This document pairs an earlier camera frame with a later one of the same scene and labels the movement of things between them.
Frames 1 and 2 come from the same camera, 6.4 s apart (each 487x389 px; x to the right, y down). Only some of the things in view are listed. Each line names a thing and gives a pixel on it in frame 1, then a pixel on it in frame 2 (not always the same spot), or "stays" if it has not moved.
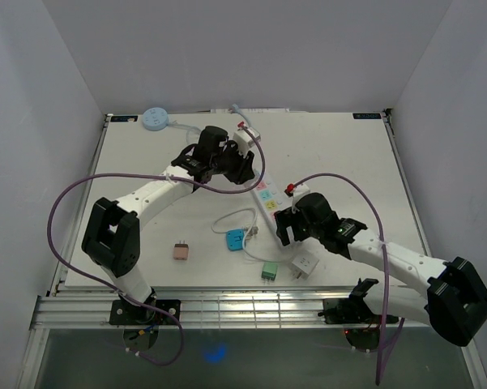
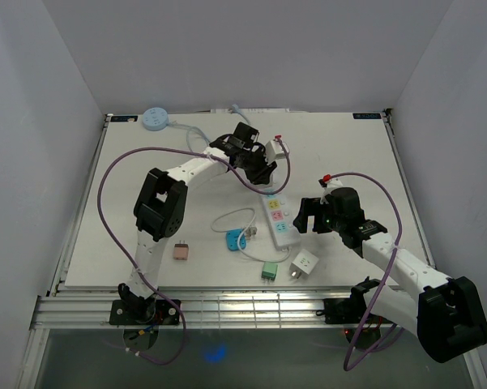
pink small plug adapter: x=181 y=251 stays
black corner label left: x=124 y=118 stays
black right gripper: x=284 y=220 -> x=308 y=208
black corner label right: x=366 y=116 stays
